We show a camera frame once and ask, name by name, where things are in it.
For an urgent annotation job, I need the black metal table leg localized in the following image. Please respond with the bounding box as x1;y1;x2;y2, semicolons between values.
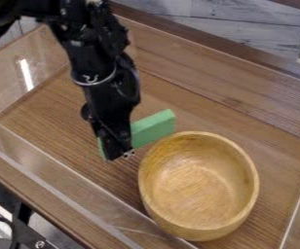
12;202;32;242

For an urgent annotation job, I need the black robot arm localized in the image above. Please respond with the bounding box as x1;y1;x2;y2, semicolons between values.
0;0;141;160

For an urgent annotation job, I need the black cable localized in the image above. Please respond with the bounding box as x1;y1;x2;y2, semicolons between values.
0;215;20;249

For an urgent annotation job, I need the brown wooden bowl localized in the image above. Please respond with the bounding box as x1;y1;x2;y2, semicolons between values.
138;131;261;241

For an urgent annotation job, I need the green rectangular block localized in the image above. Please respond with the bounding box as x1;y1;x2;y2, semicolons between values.
98;109;175;160

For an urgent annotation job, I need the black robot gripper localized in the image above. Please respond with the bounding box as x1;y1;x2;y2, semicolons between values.
71;53;141;160

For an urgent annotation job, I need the clear acrylic front wall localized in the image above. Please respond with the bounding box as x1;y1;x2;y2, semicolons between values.
0;125;198;249

